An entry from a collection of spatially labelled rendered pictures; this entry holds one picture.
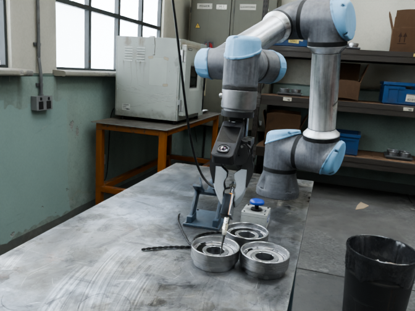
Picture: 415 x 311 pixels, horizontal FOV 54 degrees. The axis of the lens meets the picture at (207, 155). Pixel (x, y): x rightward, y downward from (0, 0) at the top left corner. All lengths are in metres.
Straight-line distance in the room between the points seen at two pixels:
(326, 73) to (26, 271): 0.94
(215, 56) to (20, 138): 1.88
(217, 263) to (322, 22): 0.74
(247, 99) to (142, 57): 2.43
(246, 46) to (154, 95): 2.39
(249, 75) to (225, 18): 3.98
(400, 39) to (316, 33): 3.17
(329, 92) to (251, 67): 0.48
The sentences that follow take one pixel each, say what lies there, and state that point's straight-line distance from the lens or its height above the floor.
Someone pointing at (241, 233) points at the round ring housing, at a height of 0.82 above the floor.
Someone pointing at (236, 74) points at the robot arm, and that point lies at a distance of 0.84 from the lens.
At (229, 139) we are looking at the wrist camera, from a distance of 0.82.
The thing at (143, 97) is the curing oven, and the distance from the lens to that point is 3.23.
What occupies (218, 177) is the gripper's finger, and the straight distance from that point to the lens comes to 0.89.
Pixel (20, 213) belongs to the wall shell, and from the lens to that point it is 2.81.
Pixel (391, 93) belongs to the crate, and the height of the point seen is 1.11.
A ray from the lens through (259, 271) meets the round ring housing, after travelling 0.86.
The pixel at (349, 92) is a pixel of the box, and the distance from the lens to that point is 4.31.
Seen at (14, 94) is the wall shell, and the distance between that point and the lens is 2.64.
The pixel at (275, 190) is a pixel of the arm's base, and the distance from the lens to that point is 1.39.
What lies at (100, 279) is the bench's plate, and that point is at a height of 0.80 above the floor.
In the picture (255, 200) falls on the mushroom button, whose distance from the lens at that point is 1.12.
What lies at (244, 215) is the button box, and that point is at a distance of 1.11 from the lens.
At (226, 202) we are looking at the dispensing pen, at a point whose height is 0.94.
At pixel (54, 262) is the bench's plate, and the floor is 0.80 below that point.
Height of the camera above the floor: 1.21
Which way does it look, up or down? 12 degrees down
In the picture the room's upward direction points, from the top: 4 degrees clockwise
